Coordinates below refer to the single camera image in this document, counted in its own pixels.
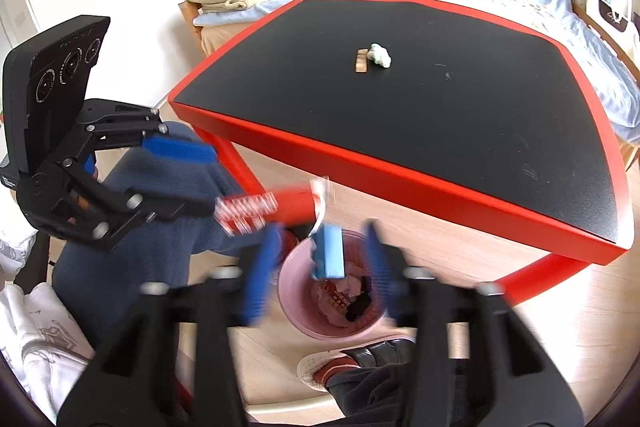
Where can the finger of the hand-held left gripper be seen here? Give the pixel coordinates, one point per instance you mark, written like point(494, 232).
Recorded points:
point(175, 149)
point(165, 208)

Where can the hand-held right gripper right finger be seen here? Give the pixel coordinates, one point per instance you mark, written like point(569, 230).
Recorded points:
point(381, 272)

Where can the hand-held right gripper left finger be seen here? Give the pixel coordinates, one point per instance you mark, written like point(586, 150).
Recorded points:
point(260, 277)

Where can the small black box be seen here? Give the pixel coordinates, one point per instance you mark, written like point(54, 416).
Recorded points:
point(357, 307)

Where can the pink plastic bin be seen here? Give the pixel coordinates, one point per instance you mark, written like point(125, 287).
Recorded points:
point(300, 307)

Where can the small blue box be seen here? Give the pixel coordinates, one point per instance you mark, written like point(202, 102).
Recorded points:
point(330, 254)

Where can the long dark red box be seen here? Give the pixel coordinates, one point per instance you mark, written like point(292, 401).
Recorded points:
point(334, 299)

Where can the red box with white label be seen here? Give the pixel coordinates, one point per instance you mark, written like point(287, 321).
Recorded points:
point(290, 204)

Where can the white and black slipper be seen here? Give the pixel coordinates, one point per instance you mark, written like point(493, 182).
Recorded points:
point(320, 364)

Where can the person's right leg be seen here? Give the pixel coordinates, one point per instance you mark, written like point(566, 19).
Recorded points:
point(380, 399)

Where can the black table with red rim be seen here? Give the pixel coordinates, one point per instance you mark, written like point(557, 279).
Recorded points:
point(425, 117)

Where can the white patterned garment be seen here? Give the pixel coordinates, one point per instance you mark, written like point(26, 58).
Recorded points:
point(35, 342)

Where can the small wooden block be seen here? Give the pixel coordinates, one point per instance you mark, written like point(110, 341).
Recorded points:
point(361, 62)

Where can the white tote bag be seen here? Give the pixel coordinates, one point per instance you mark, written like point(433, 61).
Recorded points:
point(612, 17)

